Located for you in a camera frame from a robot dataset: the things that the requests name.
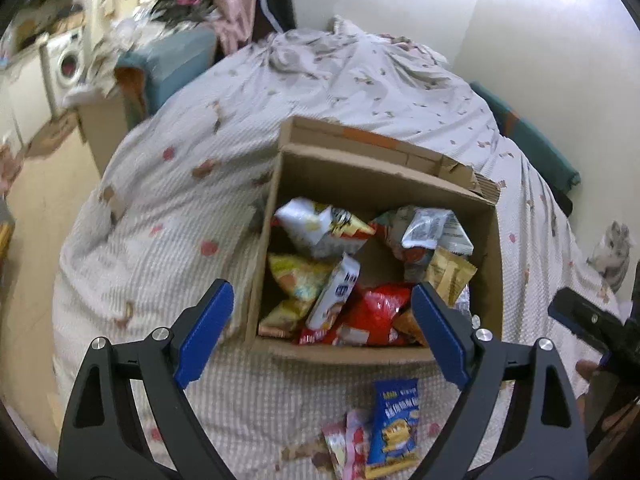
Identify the orange beige snack bag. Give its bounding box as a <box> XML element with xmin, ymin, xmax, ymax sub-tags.
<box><xmin>393</xmin><ymin>247</ymin><xmax>477</xmax><ymax>347</ymax></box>

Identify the white blue snack bag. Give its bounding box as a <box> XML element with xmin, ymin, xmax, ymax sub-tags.
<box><xmin>369</xmin><ymin>205</ymin><xmax>474</xmax><ymax>283</ymax></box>

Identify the yellow chips snack bag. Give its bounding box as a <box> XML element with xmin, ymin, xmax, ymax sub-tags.
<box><xmin>257</xmin><ymin>252</ymin><xmax>333</xmax><ymax>339</ymax></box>

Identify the blue tiger snack bag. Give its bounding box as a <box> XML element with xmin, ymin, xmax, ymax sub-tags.
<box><xmin>364</xmin><ymin>378</ymin><xmax>420</xmax><ymax>479</ymax></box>

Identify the white rice cracker pack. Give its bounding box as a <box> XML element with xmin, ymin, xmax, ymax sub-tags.
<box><xmin>306</xmin><ymin>254</ymin><xmax>360</xmax><ymax>333</ymax></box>

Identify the pink white snack packet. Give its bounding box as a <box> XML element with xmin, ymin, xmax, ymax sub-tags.
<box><xmin>322</xmin><ymin>408</ymin><xmax>372</xmax><ymax>480</ymax></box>

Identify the white red snack bag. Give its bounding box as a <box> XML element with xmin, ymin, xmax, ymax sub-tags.
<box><xmin>272</xmin><ymin>197</ymin><xmax>375</xmax><ymax>259</ymax></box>

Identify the person's right hand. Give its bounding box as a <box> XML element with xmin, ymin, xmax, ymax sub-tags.
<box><xmin>575</xmin><ymin>360</ymin><xmax>639</xmax><ymax>440</ymax></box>

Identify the grey plush cat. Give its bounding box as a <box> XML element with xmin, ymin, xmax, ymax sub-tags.
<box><xmin>587</xmin><ymin>221</ymin><xmax>636</xmax><ymax>292</ymax></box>

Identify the brown cardboard box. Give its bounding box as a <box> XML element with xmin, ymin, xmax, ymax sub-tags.
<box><xmin>244</xmin><ymin>115</ymin><xmax>506</xmax><ymax>366</ymax></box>

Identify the teal mattress edge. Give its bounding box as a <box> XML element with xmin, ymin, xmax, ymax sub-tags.
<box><xmin>470</xmin><ymin>81</ymin><xmax>582</xmax><ymax>217</ymax></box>

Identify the teal blanket on bedside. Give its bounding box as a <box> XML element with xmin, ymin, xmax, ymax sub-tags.
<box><xmin>114</xmin><ymin>27</ymin><xmax>217</xmax><ymax>129</ymax></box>

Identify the white washing machine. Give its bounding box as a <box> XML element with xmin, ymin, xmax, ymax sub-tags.
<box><xmin>39</xmin><ymin>26</ymin><xmax>86</xmax><ymax>117</ymax></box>

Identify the pile of clothes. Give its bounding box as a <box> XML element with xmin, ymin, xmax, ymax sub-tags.
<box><xmin>149</xmin><ymin>0</ymin><xmax>219</xmax><ymax>26</ymax></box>

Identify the pink curtain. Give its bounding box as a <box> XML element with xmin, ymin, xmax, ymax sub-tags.
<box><xmin>214</xmin><ymin>0</ymin><xmax>256</xmax><ymax>55</ymax></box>

